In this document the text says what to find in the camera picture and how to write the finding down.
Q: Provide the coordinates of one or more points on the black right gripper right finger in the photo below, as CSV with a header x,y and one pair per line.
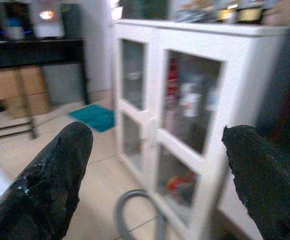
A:
x,y
267,185

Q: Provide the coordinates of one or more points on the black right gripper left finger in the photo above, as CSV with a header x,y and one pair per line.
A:
x,y
47,185

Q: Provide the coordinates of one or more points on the teal floor mat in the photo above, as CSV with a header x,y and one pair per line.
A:
x,y
94,117

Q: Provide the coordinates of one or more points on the red toy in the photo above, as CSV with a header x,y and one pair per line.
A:
x,y
178,182

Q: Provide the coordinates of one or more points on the brown cardboard box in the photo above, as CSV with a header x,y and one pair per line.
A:
x,y
0,85

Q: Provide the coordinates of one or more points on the white packet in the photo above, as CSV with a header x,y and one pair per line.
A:
x,y
190,100

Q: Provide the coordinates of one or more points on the black desk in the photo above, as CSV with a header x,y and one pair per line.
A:
x,y
35,51

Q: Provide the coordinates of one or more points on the red tall box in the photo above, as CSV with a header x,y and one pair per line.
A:
x,y
172,80

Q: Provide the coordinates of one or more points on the white glass door cabinet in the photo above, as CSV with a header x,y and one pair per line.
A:
x,y
154,82

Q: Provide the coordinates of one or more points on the white and blue container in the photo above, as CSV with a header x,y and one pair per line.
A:
x,y
14,30

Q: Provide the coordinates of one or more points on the white appliance with orange light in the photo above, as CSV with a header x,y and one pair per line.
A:
x,y
47,25

